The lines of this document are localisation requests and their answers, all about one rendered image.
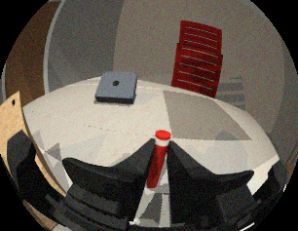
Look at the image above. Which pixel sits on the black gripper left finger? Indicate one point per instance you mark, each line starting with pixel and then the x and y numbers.
pixel 124 181

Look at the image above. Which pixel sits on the grey square panel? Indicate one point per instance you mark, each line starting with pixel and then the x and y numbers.
pixel 117 87

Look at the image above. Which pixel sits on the dark red peg with white band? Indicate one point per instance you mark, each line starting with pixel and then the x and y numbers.
pixel 160 151

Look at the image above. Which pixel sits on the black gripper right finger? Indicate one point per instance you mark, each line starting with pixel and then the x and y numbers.
pixel 191 185

